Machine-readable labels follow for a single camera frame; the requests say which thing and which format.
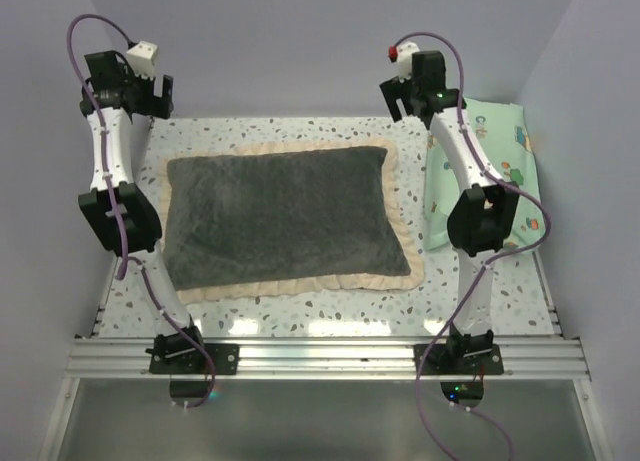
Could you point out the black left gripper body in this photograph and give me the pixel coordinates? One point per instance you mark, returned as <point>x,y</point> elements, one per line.
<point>141,90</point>

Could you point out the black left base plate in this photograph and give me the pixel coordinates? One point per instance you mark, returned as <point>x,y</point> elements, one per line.
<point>195,358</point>

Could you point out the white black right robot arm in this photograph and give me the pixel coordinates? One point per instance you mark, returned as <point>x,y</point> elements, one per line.
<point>483,216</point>

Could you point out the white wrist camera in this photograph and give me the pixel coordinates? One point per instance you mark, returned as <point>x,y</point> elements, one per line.
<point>401,56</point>
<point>142,58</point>

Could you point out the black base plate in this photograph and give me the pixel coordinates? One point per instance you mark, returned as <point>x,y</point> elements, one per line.
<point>195,358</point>
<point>460,355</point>

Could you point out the aluminium front rail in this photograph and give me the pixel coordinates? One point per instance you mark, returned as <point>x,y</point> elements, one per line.
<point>378,359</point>

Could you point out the white pillowcase with cream ruffle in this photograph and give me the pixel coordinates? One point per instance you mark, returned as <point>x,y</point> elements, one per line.
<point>279,219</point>

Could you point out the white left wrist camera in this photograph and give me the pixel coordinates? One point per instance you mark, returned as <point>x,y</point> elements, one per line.
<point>142,58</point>

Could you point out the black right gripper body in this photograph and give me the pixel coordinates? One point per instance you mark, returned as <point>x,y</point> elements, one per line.
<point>394,89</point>

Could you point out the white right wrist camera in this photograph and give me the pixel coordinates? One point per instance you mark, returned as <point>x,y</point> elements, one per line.
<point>401,56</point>

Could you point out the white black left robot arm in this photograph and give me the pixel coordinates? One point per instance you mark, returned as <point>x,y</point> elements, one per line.
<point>120,86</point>

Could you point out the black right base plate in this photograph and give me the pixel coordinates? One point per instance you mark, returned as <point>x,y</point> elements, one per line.
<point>460,355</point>

